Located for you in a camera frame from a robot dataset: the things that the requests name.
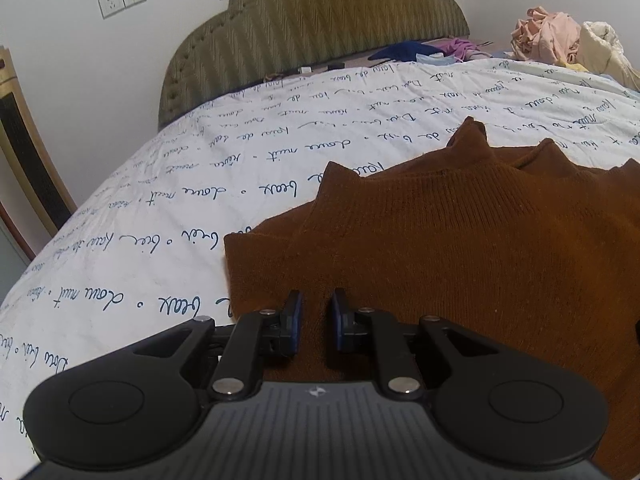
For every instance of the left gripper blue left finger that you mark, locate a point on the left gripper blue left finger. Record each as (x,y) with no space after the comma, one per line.
(290,322)

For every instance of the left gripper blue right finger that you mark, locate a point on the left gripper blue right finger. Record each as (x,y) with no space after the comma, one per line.
(339,329)

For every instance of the brown knit sweater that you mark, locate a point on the brown knit sweater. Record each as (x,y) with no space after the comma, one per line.
(520,245)

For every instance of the pink clothes pile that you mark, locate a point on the pink clothes pile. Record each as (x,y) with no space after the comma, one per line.
(546,37)

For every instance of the cream clothes pile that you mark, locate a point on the cream clothes pile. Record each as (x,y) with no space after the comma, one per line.
(601,52)

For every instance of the white bedsheet with blue script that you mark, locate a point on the white bedsheet with blue script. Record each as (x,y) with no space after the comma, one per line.
(146,251)

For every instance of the dark blue garment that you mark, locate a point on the dark blue garment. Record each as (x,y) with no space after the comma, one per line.
(405,51)

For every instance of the light blue garment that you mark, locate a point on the light blue garment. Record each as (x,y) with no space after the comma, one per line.
(436,60)

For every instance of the olive green upholstered headboard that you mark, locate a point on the olive green upholstered headboard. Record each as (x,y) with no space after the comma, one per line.
(254,39)

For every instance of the purple garment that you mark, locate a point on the purple garment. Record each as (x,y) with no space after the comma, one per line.
(463,50)

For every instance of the gold tower fan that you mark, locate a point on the gold tower fan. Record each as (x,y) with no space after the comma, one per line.
(27,156)

